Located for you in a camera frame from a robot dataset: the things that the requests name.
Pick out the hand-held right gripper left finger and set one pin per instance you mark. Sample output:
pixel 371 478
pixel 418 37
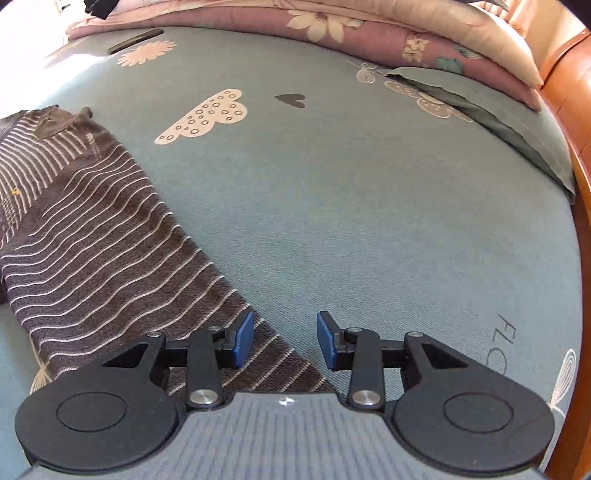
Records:
pixel 244 339

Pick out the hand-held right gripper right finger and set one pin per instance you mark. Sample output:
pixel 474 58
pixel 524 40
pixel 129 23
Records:
pixel 325 339

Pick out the grey striped sweater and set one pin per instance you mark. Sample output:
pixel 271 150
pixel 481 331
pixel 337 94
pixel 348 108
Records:
pixel 101 240

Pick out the teal floral bed sheet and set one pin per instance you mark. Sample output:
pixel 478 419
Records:
pixel 369 207

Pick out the flat grey-green pillow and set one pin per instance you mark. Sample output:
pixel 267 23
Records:
pixel 508 120

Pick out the pink floral quilt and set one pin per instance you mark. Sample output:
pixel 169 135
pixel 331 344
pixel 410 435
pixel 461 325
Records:
pixel 277 32

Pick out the black phone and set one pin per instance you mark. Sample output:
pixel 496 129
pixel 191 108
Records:
pixel 136 40

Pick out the beige floral quilt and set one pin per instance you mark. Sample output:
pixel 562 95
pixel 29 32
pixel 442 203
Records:
pixel 461 27

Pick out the black garment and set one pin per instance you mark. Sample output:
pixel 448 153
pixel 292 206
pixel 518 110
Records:
pixel 102 7

